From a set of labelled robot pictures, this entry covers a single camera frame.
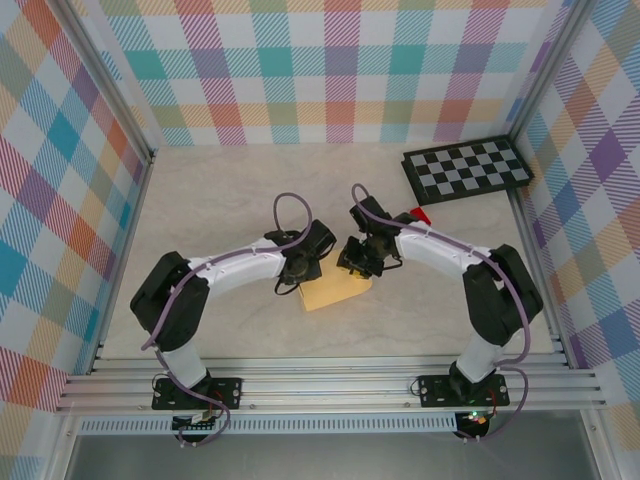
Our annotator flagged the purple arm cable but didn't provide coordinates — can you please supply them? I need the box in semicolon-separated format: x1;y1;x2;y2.
349;182;534;444
142;191;314;448

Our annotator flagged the yellow cardboard paper box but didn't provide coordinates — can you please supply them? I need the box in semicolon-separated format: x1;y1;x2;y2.
298;244;374;314

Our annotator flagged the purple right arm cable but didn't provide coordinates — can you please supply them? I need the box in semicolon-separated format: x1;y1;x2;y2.
349;182;534;444

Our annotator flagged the aluminium corner post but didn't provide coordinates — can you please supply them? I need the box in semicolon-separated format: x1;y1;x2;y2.
58;0;157;166
507;0;596;142

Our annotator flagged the black grey checkerboard panel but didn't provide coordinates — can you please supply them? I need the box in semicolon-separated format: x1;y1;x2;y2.
401;134;535;206

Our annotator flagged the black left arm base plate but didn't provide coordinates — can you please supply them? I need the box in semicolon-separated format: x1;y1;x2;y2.
151;377;244;411

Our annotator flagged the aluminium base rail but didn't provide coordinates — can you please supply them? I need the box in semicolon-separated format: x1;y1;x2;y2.
54;355;609;415

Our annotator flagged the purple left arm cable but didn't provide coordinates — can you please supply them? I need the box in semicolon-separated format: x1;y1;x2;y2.
142;191;314;448

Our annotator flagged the slotted grey cable duct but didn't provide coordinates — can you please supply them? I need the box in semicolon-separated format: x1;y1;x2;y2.
78;418;459;435

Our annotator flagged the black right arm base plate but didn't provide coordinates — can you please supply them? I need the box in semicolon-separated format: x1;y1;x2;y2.
417;374;511;407

